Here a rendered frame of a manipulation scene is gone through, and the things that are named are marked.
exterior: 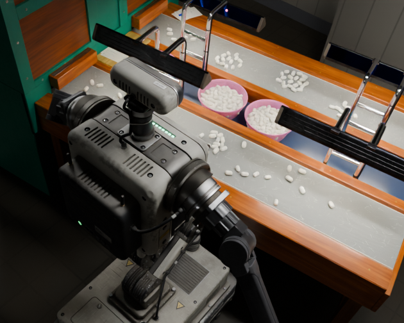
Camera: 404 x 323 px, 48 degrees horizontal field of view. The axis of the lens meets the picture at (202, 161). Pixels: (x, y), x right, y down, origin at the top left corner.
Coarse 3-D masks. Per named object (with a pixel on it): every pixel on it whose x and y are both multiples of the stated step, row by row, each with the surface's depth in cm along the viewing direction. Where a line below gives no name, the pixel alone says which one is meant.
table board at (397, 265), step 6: (402, 246) 192; (402, 252) 190; (402, 258) 188; (396, 264) 186; (396, 270) 184; (396, 276) 183; (390, 282) 180; (390, 288) 179; (384, 294) 178; (390, 294) 177; (378, 300) 182; (384, 300) 180; (378, 306) 184
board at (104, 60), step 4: (128, 32) 271; (132, 32) 271; (128, 36) 268; (132, 36) 269; (136, 36) 269; (144, 40) 267; (148, 40) 267; (100, 56) 253; (104, 56) 254; (128, 56) 255; (100, 60) 251; (104, 60) 251; (108, 60) 252; (112, 60) 252; (108, 64) 250; (112, 64) 250
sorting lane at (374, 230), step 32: (192, 128) 228; (224, 160) 215; (256, 160) 217; (288, 160) 219; (256, 192) 204; (288, 192) 206; (320, 192) 207; (352, 192) 209; (320, 224) 196; (352, 224) 197; (384, 224) 198; (384, 256) 188
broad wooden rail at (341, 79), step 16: (224, 32) 281; (240, 32) 283; (256, 48) 273; (272, 48) 274; (288, 64) 267; (304, 64) 266; (320, 64) 267; (336, 80) 259; (352, 80) 260; (368, 96) 253; (384, 96) 253
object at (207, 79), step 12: (96, 24) 216; (96, 36) 217; (108, 36) 214; (120, 36) 212; (120, 48) 213; (132, 48) 210; (144, 48) 208; (144, 60) 209; (156, 60) 206; (168, 60) 204; (180, 60) 202; (168, 72) 206; (180, 72) 203; (192, 72) 201; (204, 72) 198; (192, 84) 202; (204, 84) 200
